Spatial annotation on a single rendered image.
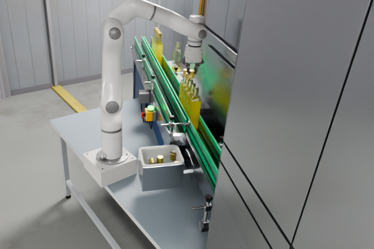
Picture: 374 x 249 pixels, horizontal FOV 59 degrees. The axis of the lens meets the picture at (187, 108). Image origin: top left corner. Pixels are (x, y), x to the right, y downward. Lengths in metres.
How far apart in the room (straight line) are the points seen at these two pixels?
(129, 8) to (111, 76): 0.36
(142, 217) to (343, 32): 1.49
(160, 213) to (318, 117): 1.38
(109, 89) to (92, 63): 3.46
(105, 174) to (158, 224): 0.43
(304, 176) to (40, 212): 2.61
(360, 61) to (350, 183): 0.16
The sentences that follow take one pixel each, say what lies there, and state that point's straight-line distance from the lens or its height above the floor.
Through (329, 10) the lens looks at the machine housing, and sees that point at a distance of 0.53.
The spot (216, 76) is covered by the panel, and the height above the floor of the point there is 1.37.
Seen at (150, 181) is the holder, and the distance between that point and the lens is 1.77.
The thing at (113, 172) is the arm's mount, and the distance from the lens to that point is 1.96.
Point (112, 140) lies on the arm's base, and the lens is 1.92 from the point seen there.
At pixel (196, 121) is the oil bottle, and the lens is 1.92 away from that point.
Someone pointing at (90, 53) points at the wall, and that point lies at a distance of 5.17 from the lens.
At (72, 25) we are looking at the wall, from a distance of 4.95.
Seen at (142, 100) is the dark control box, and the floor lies 0.95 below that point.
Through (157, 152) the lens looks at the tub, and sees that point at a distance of 1.86.
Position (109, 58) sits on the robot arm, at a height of 1.47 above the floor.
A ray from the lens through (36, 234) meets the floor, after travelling 2.85.
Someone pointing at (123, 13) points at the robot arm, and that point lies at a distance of 1.74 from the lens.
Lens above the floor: 2.04
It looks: 27 degrees down
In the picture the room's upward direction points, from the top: 5 degrees clockwise
